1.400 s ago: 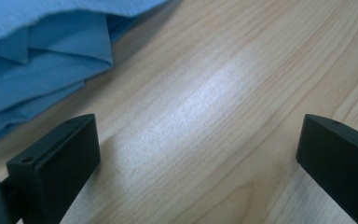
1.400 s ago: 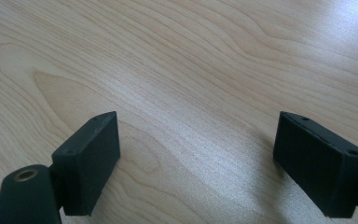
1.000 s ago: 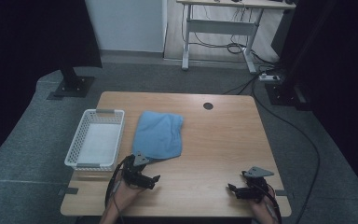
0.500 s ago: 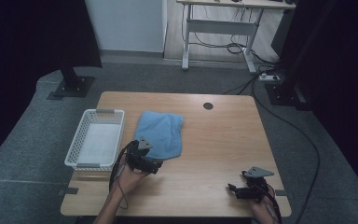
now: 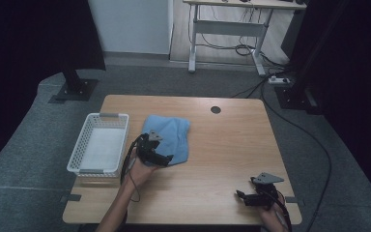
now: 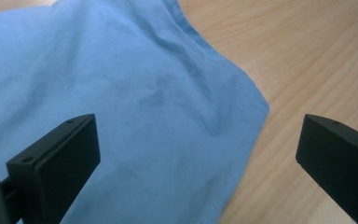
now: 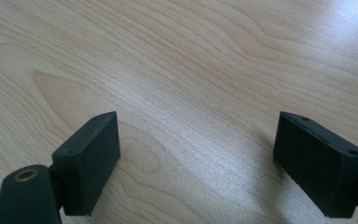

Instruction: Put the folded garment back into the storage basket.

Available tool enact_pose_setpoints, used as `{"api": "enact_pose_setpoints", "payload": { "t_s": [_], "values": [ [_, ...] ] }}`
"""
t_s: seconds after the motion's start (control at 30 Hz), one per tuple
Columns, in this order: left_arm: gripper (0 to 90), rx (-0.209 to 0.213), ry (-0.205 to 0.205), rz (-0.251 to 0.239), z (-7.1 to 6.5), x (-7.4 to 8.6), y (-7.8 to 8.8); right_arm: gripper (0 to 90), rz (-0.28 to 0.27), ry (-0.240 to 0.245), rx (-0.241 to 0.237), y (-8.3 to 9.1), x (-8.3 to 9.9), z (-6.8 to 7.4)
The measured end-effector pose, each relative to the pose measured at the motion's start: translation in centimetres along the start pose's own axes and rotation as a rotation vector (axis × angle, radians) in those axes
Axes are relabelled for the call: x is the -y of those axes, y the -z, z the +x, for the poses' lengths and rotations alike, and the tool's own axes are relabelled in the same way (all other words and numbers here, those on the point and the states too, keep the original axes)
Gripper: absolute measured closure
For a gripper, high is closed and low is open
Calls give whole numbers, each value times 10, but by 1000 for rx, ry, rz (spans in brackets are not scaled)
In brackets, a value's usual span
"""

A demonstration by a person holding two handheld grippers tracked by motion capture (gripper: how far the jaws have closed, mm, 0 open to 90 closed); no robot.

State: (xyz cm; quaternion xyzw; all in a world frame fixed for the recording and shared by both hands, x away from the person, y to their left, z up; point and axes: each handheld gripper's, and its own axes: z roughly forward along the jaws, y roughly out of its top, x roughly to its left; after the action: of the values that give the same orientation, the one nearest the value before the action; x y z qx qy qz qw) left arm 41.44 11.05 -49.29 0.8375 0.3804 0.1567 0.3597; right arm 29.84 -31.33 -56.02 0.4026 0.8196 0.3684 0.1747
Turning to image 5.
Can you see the black round table grommet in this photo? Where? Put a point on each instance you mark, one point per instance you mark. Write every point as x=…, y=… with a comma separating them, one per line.
x=215, y=110

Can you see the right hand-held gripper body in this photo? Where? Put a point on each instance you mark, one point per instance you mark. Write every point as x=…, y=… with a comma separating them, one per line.
x=265, y=196

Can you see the white power strip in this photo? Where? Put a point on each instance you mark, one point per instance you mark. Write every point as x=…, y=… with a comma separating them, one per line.
x=278, y=80

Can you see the person's left hand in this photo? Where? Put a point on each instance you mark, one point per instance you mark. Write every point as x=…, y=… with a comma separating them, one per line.
x=138, y=175

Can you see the black curtain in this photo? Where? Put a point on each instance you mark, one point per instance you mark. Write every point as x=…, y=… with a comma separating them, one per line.
x=19, y=48
x=354, y=80

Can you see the black stand with base plate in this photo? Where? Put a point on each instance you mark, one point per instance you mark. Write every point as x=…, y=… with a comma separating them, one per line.
x=75, y=88
x=298, y=98

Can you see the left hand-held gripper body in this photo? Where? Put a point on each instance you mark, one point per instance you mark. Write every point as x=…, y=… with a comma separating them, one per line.
x=146, y=150

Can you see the grey tape strip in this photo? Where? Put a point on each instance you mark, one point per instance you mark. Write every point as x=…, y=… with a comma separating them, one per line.
x=296, y=200
x=71, y=197

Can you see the desk with white frame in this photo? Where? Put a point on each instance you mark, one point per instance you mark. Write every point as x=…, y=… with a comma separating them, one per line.
x=228, y=28

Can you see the light blue shirt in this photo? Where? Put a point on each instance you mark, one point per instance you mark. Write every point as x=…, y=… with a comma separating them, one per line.
x=174, y=132

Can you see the person's right hand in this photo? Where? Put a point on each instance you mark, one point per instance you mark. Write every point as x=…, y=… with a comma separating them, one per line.
x=272, y=217

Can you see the white plastic mesh basket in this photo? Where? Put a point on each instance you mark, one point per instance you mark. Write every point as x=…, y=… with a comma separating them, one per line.
x=99, y=151

